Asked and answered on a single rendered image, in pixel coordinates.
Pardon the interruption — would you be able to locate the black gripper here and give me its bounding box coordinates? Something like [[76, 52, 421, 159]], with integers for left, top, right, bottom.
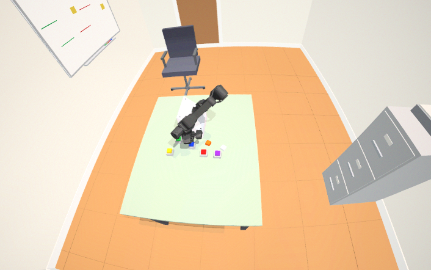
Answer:
[[184, 130, 203, 139]]

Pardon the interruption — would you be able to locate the red button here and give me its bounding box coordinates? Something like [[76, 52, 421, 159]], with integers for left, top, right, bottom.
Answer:
[[200, 150, 208, 158]]

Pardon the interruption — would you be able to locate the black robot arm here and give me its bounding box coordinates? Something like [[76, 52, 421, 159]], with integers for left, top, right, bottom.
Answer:
[[171, 84, 229, 144]]

